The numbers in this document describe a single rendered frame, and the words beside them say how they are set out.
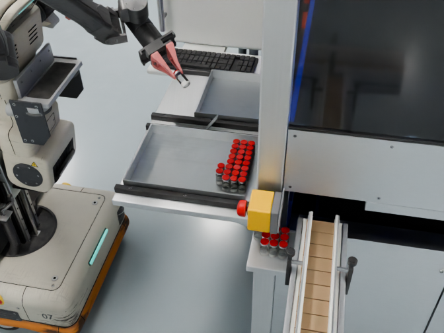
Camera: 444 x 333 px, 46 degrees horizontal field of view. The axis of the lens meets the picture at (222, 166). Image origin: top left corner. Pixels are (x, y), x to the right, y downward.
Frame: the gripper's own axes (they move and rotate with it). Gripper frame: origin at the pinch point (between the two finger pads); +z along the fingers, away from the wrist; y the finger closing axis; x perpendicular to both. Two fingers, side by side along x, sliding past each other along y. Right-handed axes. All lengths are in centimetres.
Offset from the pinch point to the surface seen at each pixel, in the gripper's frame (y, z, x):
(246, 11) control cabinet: 52, -31, 63
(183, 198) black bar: -15.2, 23.4, 18.8
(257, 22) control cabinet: 54, -26, 66
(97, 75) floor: 4, -113, 210
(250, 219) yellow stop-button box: -7.1, 39.9, -0.7
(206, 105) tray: 11.6, -2.4, 44.1
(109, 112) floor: -6, -76, 186
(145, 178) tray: -19.9, 11.1, 25.8
